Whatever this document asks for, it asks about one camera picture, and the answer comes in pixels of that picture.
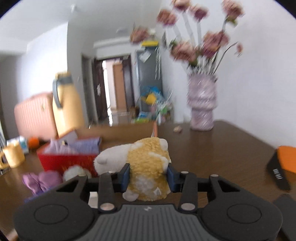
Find mottled purple vase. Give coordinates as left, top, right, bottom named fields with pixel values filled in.
left=186, top=73, right=219, bottom=131

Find wooden door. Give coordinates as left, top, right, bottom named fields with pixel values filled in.
left=112, top=64, right=127, bottom=109

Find blue tissue packet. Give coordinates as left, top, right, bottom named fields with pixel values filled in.
left=7, top=136, right=29, bottom=154

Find pile of colourful toys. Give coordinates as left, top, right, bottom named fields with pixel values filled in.
left=135, top=86, right=174, bottom=123

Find lilac knit gloves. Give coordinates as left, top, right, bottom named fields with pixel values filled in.
left=22, top=171, right=63, bottom=195

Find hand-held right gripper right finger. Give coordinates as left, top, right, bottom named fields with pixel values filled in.
left=166, top=163, right=241, bottom=212

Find clear hanging umbrella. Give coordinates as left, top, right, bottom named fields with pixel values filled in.
left=155, top=46, right=161, bottom=79

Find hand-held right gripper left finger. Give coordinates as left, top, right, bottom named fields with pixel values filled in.
left=55, top=163, right=131, bottom=213

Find yellow white plush toy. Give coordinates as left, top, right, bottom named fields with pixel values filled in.
left=94, top=137, right=171, bottom=202

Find pink suitcase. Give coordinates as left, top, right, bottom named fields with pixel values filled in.
left=14, top=92, right=58, bottom=141

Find red cardboard box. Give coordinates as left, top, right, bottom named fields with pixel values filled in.
left=36, top=121, right=159, bottom=178

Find mauve cloth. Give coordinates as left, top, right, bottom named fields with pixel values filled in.
left=43, top=138, right=77, bottom=154

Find yellow mug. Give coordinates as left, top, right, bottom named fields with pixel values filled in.
left=0, top=141, right=25, bottom=169

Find grey refrigerator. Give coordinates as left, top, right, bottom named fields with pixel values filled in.
left=136, top=46, right=163, bottom=109

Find dried pink roses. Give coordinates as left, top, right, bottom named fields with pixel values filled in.
left=129, top=0, right=244, bottom=76

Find orange black box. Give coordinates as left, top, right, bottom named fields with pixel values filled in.
left=266, top=146, right=296, bottom=192

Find purple towel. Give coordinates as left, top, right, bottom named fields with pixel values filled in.
left=67, top=137, right=102, bottom=155

